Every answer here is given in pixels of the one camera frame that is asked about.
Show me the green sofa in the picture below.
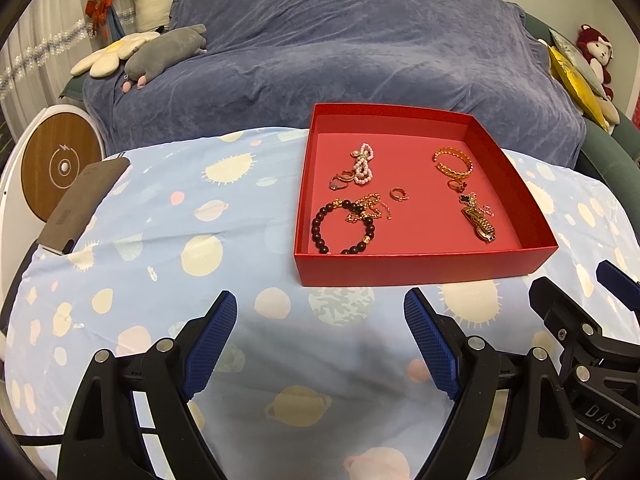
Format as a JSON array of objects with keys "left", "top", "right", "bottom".
[{"left": 60, "top": 12, "right": 640, "bottom": 186}]

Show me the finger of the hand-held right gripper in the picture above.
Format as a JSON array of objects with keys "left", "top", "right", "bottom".
[
  {"left": 596, "top": 260, "right": 640, "bottom": 318},
  {"left": 529, "top": 276, "right": 607, "bottom": 357}
]

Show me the blue blanket-covered sofa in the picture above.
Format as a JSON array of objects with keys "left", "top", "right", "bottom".
[{"left": 81, "top": 0, "right": 587, "bottom": 171}]

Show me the round white charging table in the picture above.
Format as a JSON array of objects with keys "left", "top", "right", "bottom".
[{"left": 0, "top": 105, "right": 106, "bottom": 241}]

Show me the grey plush animal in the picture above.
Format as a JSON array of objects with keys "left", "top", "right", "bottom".
[{"left": 121, "top": 24, "right": 208, "bottom": 93}]

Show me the red cardboard box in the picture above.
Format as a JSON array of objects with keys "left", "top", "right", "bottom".
[{"left": 292, "top": 102, "right": 559, "bottom": 288}]

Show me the silver tinsel garland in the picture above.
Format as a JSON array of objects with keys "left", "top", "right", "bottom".
[{"left": 0, "top": 7, "right": 136, "bottom": 93}]

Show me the black cable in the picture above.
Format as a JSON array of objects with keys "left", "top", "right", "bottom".
[{"left": 7, "top": 425, "right": 161, "bottom": 448}]

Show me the gold wristwatch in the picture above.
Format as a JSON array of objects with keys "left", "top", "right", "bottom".
[{"left": 461, "top": 208, "right": 498, "bottom": 244}]

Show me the grey-green cushion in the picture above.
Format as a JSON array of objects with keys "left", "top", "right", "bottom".
[{"left": 549, "top": 27, "right": 606, "bottom": 98}]

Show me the gold chain-link bangle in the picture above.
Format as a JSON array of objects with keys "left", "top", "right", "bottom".
[{"left": 432, "top": 146, "right": 474, "bottom": 180}]

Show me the pink pearl bracelet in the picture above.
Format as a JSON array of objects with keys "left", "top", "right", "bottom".
[{"left": 350, "top": 143, "right": 376, "bottom": 184}]

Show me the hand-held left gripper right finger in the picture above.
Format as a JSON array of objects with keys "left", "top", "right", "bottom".
[{"left": 403, "top": 287, "right": 587, "bottom": 480}]

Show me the dark wooden bead bracelet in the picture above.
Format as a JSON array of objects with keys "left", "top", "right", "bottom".
[{"left": 311, "top": 199, "right": 377, "bottom": 256}]

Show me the yellow cushion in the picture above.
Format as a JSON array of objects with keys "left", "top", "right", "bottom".
[{"left": 546, "top": 42, "right": 608, "bottom": 128}]

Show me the light blue printed tablecloth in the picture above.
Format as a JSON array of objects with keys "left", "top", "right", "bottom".
[{"left": 2, "top": 126, "right": 640, "bottom": 480}]

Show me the cream plush toy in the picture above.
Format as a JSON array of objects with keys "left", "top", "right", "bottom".
[{"left": 595, "top": 95, "right": 622, "bottom": 136}]

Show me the flower-shaped cushion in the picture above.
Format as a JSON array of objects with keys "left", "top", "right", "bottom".
[{"left": 70, "top": 31, "right": 161, "bottom": 78}]

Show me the red bow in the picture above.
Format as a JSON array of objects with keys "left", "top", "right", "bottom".
[{"left": 84, "top": 0, "right": 110, "bottom": 36}]

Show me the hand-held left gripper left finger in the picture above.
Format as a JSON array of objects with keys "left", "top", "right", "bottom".
[{"left": 56, "top": 290, "right": 238, "bottom": 480}]

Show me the red monkey plush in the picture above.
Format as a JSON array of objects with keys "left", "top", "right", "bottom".
[{"left": 576, "top": 24, "right": 615, "bottom": 101}]

